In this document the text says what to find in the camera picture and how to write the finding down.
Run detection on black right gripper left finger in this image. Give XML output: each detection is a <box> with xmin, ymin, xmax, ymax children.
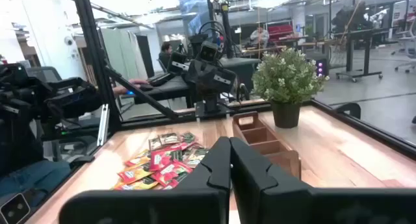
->
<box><xmin>59</xmin><ymin>136</ymin><xmax>232</xmax><ymax>224</ymax></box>

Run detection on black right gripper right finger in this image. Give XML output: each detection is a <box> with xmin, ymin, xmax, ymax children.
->
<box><xmin>229</xmin><ymin>136</ymin><xmax>416</xmax><ymax>224</ymax></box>

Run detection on beige tea packet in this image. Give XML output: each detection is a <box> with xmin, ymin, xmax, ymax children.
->
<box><xmin>148</xmin><ymin>136</ymin><xmax>163</xmax><ymax>151</ymax></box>
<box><xmin>181</xmin><ymin>147</ymin><xmax>211</xmax><ymax>168</ymax></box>
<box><xmin>180</xmin><ymin>131</ymin><xmax>196</xmax><ymax>144</ymax></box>
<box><xmin>159</xmin><ymin>132</ymin><xmax>181</xmax><ymax>145</ymax></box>

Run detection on red strawberry tea packet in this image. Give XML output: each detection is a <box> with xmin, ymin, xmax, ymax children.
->
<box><xmin>151</xmin><ymin>162</ymin><xmax>193</xmax><ymax>186</ymax></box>
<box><xmin>149</xmin><ymin>149</ymin><xmax>174</xmax><ymax>171</ymax></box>
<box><xmin>162</xmin><ymin>178</ymin><xmax>180</xmax><ymax>190</ymax></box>

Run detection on yellow tea packet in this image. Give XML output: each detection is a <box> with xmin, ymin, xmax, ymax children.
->
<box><xmin>111</xmin><ymin>177</ymin><xmax>161</xmax><ymax>191</ymax></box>
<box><xmin>124</xmin><ymin>149</ymin><xmax>152</xmax><ymax>168</ymax></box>
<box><xmin>117</xmin><ymin>163</ymin><xmax>155</xmax><ymax>184</ymax></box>

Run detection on wooden tea organizer box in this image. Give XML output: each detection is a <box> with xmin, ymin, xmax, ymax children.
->
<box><xmin>232</xmin><ymin>111</ymin><xmax>302</xmax><ymax>180</ymax></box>

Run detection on green potted plant black pot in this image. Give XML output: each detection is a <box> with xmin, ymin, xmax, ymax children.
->
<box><xmin>252</xmin><ymin>47</ymin><xmax>330</xmax><ymax>129</ymax></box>

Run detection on silver aluminium profile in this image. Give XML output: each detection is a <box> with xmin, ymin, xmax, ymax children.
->
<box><xmin>96</xmin><ymin>103</ymin><xmax>111</xmax><ymax>147</ymax></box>

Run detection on person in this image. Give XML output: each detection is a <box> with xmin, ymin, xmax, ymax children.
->
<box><xmin>158</xmin><ymin>41</ymin><xmax>174</xmax><ymax>69</ymax></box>
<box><xmin>0</xmin><ymin>63</ymin><xmax>151</xmax><ymax>199</ymax></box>
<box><xmin>249</xmin><ymin>25</ymin><xmax>270</xmax><ymax>50</ymax></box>

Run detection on black table clamp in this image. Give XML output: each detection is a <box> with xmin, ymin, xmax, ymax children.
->
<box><xmin>69</xmin><ymin>155</ymin><xmax>96</xmax><ymax>169</ymax></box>

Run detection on black computer tower lit fans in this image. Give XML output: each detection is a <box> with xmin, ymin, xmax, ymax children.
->
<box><xmin>313</xmin><ymin>56</ymin><xmax>330</xmax><ymax>78</ymax></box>

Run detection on pale folding partition screen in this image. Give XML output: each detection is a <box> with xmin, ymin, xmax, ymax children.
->
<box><xmin>100</xmin><ymin>27</ymin><xmax>149</xmax><ymax>81</ymax></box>

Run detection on black standing desk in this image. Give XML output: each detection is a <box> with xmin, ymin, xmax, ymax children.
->
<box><xmin>333</xmin><ymin>26</ymin><xmax>391</xmax><ymax>82</ymax></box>

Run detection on white office chair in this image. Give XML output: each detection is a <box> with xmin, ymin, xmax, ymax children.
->
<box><xmin>391</xmin><ymin>19</ymin><xmax>416</xmax><ymax>73</ymax></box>

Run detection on black depth camera box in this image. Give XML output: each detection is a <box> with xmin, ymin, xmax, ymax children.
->
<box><xmin>0</xmin><ymin>193</ymin><xmax>32</xmax><ymax>224</ymax></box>

